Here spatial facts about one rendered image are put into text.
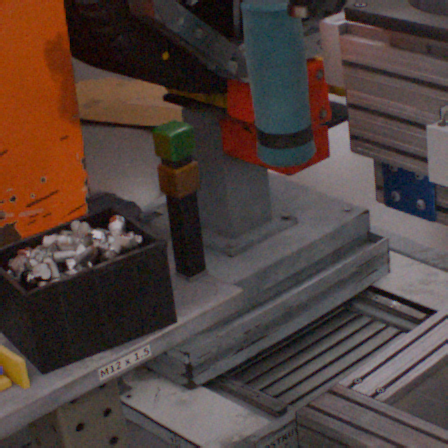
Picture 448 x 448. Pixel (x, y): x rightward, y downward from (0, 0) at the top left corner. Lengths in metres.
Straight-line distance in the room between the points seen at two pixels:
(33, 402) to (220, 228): 0.86
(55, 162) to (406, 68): 0.49
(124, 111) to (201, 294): 1.91
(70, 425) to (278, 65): 0.62
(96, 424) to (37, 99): 0.43
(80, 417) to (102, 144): 1.83
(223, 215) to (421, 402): 0.61
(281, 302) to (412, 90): 0.74
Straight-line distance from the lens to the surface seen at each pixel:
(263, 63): 1.84
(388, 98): 1.57
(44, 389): 1.50
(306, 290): 2.22
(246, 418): 2.04
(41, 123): 1.65
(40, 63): 1.63
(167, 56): 1.96
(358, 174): 3.01
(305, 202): 2.37
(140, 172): 3.14
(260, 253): 2.21
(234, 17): 2.07
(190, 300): 1.64
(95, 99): 3.65
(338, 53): 1.60
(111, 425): 1.63
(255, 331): 2.16
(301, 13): 1.70
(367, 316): 2.32
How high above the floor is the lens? 1.26
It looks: 26 degrees down
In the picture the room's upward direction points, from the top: 7 degrees counter-clockwise
